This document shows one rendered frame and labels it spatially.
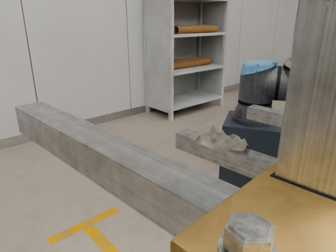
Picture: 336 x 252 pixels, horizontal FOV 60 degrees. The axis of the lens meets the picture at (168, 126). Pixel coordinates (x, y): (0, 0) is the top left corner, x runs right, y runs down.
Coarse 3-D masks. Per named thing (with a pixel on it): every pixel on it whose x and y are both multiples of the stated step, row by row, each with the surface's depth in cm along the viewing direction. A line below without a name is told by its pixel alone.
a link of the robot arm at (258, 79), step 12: (264, 60) 129; (240, 72) 130; (252, 72) 122; (264, 72) 121; (276, 72) 121; (240, 84) 129; (252, 84) 124; (264, 84) 122; (276, 84) 121; (240, 96) 130; (252, 96) 126; (264, 96) 125; (276, 96) 124
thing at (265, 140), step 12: (228, 120) 136; (228, 132) 129; (240, 132) 127; (252, 132) 126; (264, 132) 124; (276, 132) 122; (252, 144) 127; (264, 144) 126; (276, 144) 124; (276, 156) 126; (228, 180) 137; (240, 180) 135
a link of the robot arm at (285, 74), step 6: (294, 30) 113; (294, 36) 113; (288, 60) 119; (282, 66) 124; (288, 66) 117; (282, 72) 121; (288, 72) 118; (282, 78) 120; (282, 84) 120; (282, 90) 121; (282, 96) 123
